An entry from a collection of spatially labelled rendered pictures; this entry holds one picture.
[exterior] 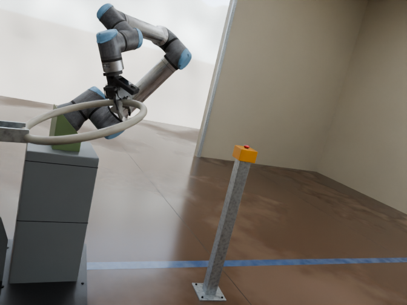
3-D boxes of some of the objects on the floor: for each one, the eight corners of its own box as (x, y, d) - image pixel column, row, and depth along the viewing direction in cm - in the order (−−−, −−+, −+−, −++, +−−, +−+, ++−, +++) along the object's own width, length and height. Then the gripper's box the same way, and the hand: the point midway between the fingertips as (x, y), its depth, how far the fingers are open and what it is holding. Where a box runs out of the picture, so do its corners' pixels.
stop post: (226, 301, 254) (266, 153, 233) (199, 301, 247) (238, 148, 227) (216, 284, 273) (253, 146, 252) (191, 284, 266) (227, 141, 245)
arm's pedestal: (3, 248, 255) (19, 131, 238) (77, 248, 277) (97, 141, 261) (-3, 291, 211) (16, 151, 195) (86, 287, 234) (109, 161, 217)
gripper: (114, 68, 165) (123, 113, 173) (95, 74, 155) (106, 121, 164) (129, 68, 161) (137, 114, 169) (110, 74, 151) (120, 123, 159)
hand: (126, 115), depth 164 cm, fingers closed on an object, 5 cm apart
